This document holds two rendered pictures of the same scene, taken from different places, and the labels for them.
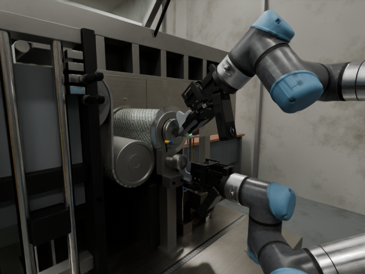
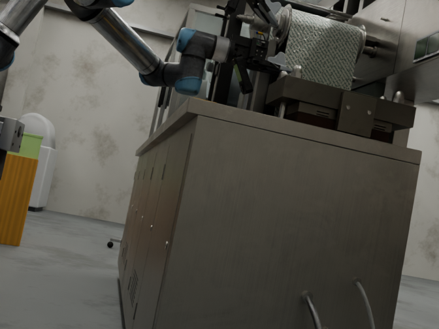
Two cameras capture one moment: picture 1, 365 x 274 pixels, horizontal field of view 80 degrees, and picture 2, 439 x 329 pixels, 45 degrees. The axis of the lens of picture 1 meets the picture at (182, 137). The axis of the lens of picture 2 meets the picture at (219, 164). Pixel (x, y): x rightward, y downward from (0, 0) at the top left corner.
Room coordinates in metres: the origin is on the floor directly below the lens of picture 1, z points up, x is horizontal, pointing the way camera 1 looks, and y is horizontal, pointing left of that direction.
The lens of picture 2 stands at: (1.47, -1.43, 0.66)
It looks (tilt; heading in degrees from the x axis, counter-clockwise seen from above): 4 degrees up; 124
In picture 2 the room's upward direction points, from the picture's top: 11 degrees clockwise
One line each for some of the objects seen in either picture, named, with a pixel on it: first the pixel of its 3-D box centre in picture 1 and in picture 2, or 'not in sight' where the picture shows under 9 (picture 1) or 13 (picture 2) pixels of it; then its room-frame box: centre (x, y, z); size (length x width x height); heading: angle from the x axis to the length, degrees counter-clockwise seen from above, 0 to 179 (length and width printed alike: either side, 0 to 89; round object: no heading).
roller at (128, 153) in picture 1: (113, 155); not in sight; (0.64, 0.21, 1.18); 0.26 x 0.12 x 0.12; 45
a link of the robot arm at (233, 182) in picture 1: (237, 188); (221, 49); (0.54, -0.14, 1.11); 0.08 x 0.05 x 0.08; 135
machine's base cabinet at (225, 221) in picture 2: not in sight; (200, 245); (0.01, 0.74, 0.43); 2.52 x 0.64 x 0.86; 135
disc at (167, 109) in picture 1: (170, 131); (282, 27); (0.63, 0.04, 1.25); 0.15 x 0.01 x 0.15; 135
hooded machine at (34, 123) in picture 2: not in sight; (25, 160); (-5.29, 3.58, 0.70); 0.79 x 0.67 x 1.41; 44
